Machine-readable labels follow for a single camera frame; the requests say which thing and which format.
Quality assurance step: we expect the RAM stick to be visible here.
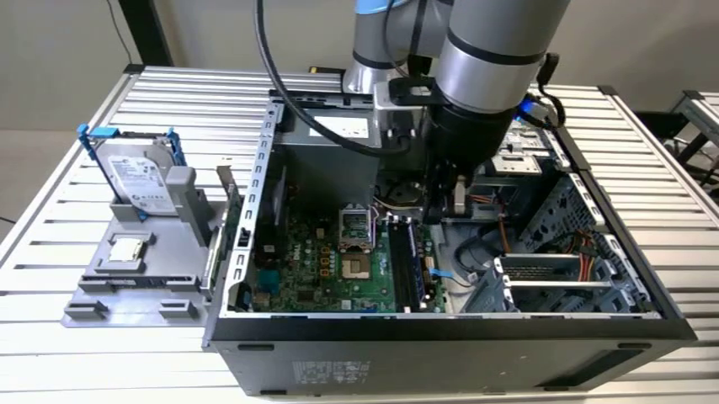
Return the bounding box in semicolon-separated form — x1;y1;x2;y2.
404;218;428;311

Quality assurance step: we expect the silver hard disk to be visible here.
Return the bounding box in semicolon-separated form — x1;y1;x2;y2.
92;138;182;218

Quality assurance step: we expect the grey parts rack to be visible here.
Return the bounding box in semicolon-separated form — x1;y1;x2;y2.
59;166;248;329

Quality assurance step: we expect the black camera bracket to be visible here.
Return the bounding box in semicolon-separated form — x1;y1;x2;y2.
387;77;451;106

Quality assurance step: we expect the CPU socket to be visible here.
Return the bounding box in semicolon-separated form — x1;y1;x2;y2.
339;250;375;282

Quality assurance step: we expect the black wire loop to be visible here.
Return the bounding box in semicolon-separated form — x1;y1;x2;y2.
452;234;502;288

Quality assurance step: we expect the red yellow wire bundle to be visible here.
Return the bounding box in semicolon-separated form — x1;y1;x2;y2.
560;229;597;283

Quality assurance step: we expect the grey metal drive cage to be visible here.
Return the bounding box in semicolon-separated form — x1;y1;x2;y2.
468;121;563;220

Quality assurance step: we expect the black PC case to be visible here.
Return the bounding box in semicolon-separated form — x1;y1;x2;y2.
200;88;698;399

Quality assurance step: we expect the orange data wire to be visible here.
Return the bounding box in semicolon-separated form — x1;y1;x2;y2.
496;212;512;256

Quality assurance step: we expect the grey power supply unit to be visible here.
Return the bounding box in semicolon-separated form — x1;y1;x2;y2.
274;108;383;211

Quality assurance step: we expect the black RAM slot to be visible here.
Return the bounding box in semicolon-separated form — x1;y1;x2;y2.
388;215;411;313

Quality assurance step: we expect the green motherboard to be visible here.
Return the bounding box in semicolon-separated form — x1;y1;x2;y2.
250;210;451;315

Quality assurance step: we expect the blue disk carrier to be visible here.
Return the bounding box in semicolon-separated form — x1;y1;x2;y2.
75;124;190;221

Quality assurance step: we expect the black upright post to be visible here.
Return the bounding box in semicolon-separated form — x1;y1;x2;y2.
118;0;174;67

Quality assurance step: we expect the round black fan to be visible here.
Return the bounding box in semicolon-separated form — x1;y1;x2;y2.
374;178;428;207

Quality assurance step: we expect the metal socket cover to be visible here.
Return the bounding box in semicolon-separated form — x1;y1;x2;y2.
338;205;376;250

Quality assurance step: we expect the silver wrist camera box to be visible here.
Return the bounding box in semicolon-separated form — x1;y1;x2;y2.
374;79;434;113

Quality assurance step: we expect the white purple wire bundle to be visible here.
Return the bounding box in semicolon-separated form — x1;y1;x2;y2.
374;197;427;212

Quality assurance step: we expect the perforated metal disk bay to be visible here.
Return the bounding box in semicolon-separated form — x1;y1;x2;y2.
463;172;662;316

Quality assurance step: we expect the silver CPU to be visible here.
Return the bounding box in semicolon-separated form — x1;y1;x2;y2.
106;239;148;264

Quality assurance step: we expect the aluminium frame table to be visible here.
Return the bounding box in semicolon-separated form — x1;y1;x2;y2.
671;88;719;186

